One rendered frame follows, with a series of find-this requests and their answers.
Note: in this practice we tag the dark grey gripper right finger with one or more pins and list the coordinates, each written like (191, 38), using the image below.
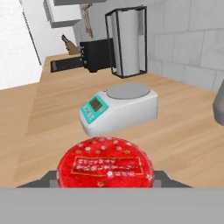
(164, 179)

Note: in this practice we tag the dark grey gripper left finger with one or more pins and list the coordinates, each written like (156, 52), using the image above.
(43, 180)

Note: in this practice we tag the white digital scale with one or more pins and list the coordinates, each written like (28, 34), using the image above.
(122, 109)

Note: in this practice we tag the grey rounded object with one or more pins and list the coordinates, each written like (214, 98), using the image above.
(219, 105)

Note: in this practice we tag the black sink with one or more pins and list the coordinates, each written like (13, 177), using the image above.
(65, 64)

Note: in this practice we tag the black toaster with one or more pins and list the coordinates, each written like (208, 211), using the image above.
(97, 55)

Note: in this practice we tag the wooden knife block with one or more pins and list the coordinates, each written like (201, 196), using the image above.
(71, 46)

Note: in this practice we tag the paper towel roll in black stand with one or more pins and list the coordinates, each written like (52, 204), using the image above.
(128, 40)

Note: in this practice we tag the hanging utensil rack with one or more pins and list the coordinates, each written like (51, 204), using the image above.
(87, 20)

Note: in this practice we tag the white wall cabinets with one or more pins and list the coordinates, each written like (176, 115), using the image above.
(65, 11)

